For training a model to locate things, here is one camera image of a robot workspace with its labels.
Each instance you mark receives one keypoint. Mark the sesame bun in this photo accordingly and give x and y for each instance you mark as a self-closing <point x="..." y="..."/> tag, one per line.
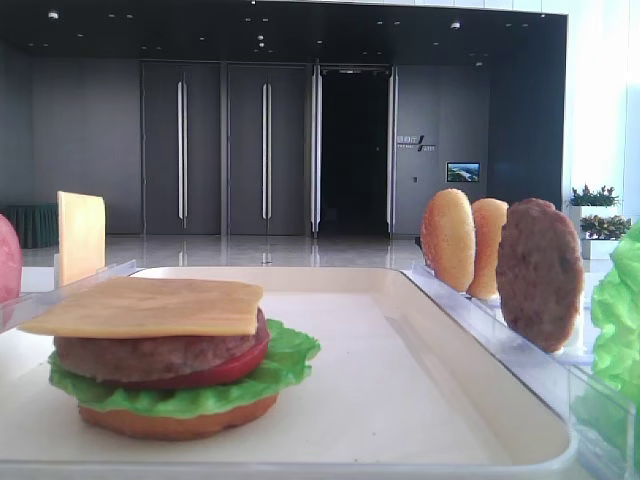
<point x="489" y="216"/>
<point x="448" y="238"/>

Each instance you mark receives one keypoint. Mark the left dark double door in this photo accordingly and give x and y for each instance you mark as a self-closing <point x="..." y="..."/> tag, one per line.
<point x="181" y="148"/>

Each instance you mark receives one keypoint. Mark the sesame top bun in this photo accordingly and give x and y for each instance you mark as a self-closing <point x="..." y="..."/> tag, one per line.
<point x="448" y="238"/>

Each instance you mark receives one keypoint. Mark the upright pink ham slice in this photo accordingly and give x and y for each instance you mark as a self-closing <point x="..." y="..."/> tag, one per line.
<point x="11" y="261"/>

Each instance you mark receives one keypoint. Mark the green lettuce leaf in burger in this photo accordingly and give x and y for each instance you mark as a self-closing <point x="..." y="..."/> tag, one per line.
<point x="287" y="363"/>

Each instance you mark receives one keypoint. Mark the wall display screen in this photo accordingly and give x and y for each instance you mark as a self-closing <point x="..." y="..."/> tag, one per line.
<point x="457" y="172"/>

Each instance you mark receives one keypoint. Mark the brown meat patty in burger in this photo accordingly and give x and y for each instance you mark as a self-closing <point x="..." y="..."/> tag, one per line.
<point x="145" y="359"/>

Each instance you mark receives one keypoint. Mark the dark double door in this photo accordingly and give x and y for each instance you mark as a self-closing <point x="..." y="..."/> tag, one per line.
<point x="181" y="148"/>
<point x="266" y="150"/>

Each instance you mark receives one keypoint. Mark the clear acrylic rack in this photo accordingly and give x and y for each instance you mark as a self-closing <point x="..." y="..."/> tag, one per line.
<point x="603" y="419"/>
<point x="21" y="310"/>

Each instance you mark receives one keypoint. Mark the right clear acrylic rack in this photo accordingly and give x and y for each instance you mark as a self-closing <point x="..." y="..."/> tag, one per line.
<point x="603" y="419"/>

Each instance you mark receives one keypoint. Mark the upright brown meat patty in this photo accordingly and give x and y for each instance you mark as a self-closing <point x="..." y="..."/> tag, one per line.
<point x="539" y="273"/>

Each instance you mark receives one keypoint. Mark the red tomato slice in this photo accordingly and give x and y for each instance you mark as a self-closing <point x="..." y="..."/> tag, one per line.
<point x="228" y="372"/>

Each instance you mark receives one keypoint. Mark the upright yellow cheese slice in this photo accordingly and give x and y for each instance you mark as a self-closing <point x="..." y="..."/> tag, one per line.
<point x="82" y="236"/>

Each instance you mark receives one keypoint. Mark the upright green lettuce leaf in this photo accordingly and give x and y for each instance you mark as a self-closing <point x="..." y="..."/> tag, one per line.
<point x="615" y="311"/>

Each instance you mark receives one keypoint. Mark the wall sign lettering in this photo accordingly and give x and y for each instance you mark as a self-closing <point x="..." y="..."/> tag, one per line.
<point x="417" y="143"/>

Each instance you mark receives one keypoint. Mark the middle dark double door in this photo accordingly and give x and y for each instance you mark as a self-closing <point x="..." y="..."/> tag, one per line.
<point x="266" y="150"/>

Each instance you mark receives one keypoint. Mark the upper potted plant box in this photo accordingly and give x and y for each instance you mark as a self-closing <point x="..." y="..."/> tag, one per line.
<point x="602" y="197"/>

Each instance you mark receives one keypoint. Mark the potted plant box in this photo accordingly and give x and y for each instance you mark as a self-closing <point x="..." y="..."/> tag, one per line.
<point x="601" y="235"/>
<point x="602" y="197"/>

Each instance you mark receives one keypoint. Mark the yellow cheese slice on burger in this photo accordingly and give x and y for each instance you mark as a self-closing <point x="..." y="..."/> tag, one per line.
<point x="135" y="308"/>

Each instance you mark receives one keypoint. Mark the lower potted plant box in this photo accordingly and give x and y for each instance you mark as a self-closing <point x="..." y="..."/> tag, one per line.
<point x="601" y="235"/>

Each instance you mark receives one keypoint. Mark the green draped table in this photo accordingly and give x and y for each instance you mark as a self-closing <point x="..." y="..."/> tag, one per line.
<point x="36" y="225"/>

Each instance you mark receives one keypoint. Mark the bottom bun half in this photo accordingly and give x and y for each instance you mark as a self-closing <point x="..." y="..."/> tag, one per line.
<point x="127" y="423"/>

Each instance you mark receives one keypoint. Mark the left clear acrylic rack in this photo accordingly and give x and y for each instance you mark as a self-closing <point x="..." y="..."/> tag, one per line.
<point x="21" y="310"/>

